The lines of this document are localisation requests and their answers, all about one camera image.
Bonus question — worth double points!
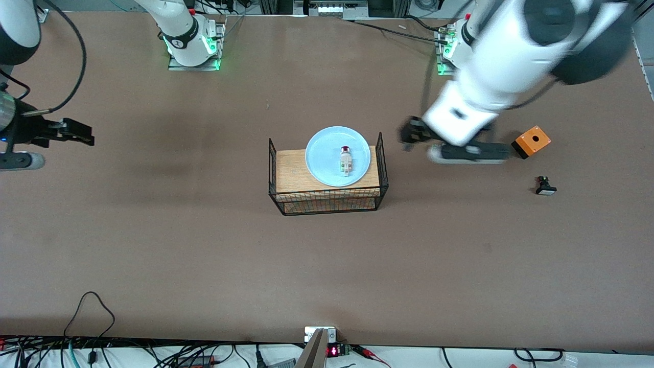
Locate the orange button enclosure box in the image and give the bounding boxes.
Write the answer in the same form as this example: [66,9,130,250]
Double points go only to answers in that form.
[511,125,552,160]

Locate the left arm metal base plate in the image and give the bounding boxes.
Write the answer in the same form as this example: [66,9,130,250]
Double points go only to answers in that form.
[436,26,463,77]

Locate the black green push button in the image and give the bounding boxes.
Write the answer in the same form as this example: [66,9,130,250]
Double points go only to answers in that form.
[534,175,557,196]

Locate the black cable loop with connector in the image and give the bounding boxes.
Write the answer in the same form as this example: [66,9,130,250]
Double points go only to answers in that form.
[513,348,578,368]

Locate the long black table cable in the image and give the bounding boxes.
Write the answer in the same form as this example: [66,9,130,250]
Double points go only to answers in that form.
[352,19,451,43]

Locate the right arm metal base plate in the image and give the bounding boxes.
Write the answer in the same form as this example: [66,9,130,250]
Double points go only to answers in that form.
[168,20,226,71]

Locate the red test clip leads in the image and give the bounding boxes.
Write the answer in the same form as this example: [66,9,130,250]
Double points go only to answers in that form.
[352,345,392,368]

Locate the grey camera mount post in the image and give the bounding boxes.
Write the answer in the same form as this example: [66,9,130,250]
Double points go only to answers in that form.
[295,326,338,368]

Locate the black wire basket shelf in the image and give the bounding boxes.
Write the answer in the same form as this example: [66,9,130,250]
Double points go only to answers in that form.
[268,132,389,216]

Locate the thin black looped cable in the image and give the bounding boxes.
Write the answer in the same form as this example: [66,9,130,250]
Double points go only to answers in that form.
[63,291,115,340]

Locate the wooden shelf board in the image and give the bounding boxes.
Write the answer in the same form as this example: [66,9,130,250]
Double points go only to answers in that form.
[276,146,381,195]

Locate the black power adapter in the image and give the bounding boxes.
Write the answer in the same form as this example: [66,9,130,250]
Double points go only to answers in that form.
[175,355,216,368]

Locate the perforated metal edge rail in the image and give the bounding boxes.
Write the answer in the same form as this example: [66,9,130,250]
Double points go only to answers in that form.
[631,31,654,100]

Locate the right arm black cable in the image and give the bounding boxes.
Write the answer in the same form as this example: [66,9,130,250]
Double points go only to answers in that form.
[0,0,87,114]

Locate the light blue round plate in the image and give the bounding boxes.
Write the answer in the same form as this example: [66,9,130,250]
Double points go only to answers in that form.
[305,126,372,188]

